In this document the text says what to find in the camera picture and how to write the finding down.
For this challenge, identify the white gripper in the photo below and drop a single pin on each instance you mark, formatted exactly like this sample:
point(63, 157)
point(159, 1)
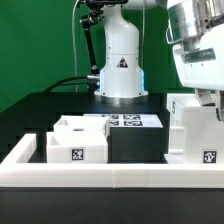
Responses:
point(213, 100)

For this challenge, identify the white drawer cabinet frame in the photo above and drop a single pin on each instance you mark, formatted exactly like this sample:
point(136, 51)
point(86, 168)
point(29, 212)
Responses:
point(196, 136)

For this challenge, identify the white drawer box front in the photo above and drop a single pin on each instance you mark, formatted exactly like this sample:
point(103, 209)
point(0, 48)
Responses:
point(77, 147)

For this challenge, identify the white drawer box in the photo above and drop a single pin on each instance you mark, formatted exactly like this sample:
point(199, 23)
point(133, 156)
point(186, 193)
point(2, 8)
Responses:
point(83, 123)
point(77, 147)

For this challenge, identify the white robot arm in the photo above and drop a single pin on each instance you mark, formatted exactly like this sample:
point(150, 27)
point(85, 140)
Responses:
point(193, 38)

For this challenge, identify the white fiducial marker sheet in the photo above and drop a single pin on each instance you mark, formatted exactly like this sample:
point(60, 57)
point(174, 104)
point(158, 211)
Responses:
point(131, 120)

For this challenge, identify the white workspace border fence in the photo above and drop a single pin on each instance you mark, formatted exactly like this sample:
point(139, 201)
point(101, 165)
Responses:
point(17, 171)

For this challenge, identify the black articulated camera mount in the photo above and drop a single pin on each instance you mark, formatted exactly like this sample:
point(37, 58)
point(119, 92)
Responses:
point(91, 19)

